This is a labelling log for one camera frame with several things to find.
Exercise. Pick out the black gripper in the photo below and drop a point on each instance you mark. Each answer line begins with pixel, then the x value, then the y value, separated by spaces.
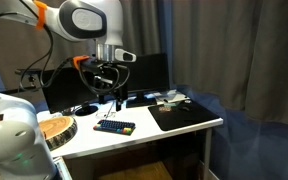
pixel 112 80

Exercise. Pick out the black keyboard with colourful keys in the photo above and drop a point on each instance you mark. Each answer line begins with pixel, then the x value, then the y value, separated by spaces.
pixel 114 126

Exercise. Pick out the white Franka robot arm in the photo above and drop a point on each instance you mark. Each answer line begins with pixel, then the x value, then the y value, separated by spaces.
pixel 84 20

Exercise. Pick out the black monitor with round base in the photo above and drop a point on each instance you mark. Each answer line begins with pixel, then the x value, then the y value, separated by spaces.
pixel 65 90

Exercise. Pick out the black monitor with rectangular base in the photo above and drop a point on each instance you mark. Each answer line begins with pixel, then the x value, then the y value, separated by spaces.
pixel 149 73

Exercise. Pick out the black computer mouse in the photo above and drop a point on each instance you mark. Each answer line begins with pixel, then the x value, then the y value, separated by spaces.
pixel 184 108

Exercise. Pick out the black pen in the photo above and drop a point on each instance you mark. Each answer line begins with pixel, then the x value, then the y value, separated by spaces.
pixel 166 100

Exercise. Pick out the round wood slice slab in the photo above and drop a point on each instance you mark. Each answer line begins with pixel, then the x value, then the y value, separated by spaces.
pixel 57 130

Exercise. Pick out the white table leg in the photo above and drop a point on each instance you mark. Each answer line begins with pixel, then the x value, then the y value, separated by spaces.
pixel 207 153

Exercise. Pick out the blue fabric cover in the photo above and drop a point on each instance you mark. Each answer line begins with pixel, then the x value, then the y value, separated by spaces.
pixel 254 146

